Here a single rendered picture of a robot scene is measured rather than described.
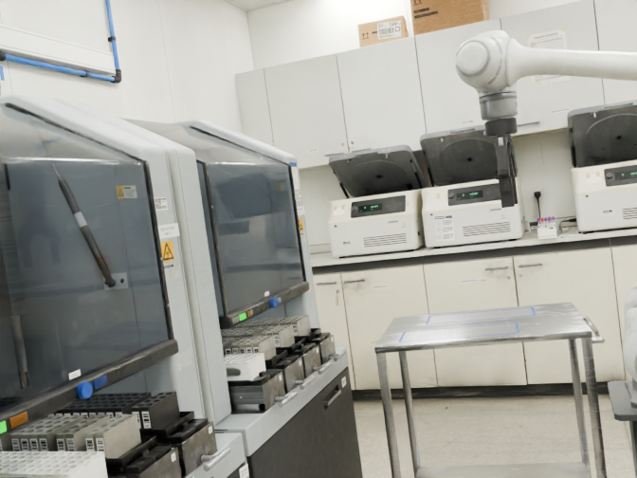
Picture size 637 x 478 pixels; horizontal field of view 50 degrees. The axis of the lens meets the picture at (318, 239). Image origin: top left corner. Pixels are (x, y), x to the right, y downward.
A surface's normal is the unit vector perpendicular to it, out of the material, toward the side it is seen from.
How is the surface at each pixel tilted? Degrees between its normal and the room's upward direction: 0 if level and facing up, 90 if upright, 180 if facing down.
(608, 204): 90
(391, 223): 90
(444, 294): 90
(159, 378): 90
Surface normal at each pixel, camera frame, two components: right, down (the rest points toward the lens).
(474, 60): -0.57, 0.08
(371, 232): -0.36, 0.10
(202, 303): 0.93, -0.11
